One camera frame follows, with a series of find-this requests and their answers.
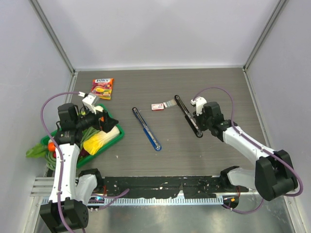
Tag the green leafy vegetable toy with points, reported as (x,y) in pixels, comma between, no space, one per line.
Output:
(38,151)

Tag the napa cabbage toy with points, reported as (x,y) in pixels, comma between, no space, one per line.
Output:
(96,142)

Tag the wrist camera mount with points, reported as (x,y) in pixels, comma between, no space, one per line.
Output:
(89,100)
(198,103)

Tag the candy snack bag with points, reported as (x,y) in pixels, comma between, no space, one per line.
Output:
(102,88)

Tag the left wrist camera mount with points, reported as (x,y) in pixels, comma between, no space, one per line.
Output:
(89,100)

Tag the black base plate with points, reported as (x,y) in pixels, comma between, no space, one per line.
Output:
(165,187)

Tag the silver staple strips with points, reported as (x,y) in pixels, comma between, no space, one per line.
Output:
(169,103)

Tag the green plastic tray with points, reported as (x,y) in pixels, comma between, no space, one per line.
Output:
(46,139)

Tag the orange carrot toy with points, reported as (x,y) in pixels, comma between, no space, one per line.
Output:
(51,147)

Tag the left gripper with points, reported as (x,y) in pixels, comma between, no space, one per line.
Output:
(107,123)

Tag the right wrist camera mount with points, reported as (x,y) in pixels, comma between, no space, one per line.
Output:
(198,103)

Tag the black stapler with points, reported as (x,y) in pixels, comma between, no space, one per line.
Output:
(189,118)

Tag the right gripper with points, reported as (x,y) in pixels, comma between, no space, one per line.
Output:
(198,118)

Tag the red white staple box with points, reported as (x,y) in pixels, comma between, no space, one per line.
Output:
(157,107)

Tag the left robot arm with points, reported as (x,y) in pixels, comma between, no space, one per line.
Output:
(66,209)

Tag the blue stapler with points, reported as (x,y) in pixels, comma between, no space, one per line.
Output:
(151,137)

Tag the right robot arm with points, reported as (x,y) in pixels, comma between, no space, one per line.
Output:
(273,173)

